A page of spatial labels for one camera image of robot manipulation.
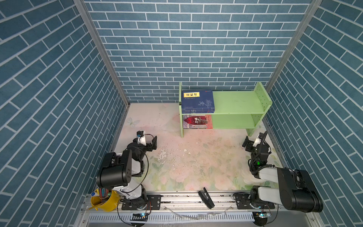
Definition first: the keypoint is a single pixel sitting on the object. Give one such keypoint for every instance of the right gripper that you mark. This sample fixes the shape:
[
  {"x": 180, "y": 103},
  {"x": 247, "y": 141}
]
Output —
[{"x": 250, "y": 144}]

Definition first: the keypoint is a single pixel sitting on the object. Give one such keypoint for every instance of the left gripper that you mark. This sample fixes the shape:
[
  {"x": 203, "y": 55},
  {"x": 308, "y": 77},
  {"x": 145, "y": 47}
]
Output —
[{"x": 153, "y": 145}]

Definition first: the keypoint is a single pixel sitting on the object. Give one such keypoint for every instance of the red illustrated book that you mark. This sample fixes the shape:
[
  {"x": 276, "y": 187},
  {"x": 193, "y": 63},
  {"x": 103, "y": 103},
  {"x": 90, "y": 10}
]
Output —
[{"x": 197, "y": 122}]

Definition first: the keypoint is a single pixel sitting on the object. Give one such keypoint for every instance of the blue book yellow label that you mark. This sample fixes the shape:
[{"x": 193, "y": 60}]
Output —
[{"x": 197, "y": 101}]

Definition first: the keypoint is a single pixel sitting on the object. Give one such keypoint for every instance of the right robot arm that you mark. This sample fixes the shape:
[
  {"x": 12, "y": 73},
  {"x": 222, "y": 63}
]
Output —
[{"x": 295, "y": 191}]

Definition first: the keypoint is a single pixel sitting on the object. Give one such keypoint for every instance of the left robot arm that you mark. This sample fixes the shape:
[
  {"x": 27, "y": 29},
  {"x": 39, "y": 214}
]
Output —
[{"x": 117, "y": 170}]

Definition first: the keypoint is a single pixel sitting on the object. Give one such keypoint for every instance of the green two-tier shelf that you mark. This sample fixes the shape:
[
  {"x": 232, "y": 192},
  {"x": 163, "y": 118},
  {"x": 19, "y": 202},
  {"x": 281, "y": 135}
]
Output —
[{"x": 236, "y": 109}]

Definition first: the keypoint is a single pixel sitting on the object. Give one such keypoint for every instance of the yellow pen holder cup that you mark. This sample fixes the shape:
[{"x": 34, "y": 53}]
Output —
[{"x": 104, "y": 200}]

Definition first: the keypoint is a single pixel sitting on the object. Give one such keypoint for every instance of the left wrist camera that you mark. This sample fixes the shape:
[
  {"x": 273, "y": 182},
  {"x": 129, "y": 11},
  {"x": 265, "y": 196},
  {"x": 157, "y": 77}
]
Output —
[{"x": 141, "y": 138}]

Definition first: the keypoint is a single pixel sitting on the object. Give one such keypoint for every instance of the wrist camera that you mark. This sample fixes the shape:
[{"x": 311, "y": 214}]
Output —
[
  {"x": 141, "y": 138},
  {"x": 260, "y": 139}
]

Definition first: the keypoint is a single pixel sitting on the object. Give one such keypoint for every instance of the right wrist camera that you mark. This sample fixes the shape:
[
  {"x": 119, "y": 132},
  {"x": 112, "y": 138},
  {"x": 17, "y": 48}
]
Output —
[{"x": 260, "y": 139}]

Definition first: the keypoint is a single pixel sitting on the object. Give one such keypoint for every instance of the black clip on rail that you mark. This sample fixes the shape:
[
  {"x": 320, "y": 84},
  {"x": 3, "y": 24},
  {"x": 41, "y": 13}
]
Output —
[{"x": 206, "y": 199}]

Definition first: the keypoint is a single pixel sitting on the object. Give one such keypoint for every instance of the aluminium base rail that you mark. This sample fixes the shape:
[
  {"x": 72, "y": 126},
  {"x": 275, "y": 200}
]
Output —
[{"x": 187, "y": 209}]

